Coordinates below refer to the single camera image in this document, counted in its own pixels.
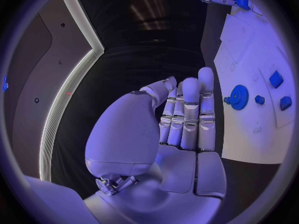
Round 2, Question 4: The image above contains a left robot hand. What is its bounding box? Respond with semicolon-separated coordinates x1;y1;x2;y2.
82;66;228;224

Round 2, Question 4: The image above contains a blue block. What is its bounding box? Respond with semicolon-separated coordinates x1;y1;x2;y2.
268;70;285;89
234;0;251;11
280;96;293;112

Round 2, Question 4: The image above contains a white task board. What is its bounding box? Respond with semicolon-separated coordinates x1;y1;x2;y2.
213;2;298;165

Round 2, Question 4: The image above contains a blue gear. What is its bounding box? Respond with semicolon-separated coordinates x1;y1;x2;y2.
230;84;250;111

